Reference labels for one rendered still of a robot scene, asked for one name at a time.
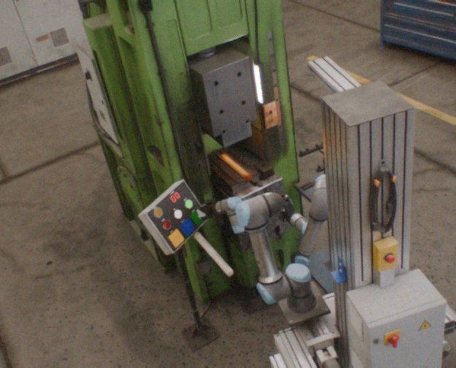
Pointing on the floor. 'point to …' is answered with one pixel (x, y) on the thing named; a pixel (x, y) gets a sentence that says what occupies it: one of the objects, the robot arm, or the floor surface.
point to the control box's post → (189, 288)
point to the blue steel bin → (430, 27)
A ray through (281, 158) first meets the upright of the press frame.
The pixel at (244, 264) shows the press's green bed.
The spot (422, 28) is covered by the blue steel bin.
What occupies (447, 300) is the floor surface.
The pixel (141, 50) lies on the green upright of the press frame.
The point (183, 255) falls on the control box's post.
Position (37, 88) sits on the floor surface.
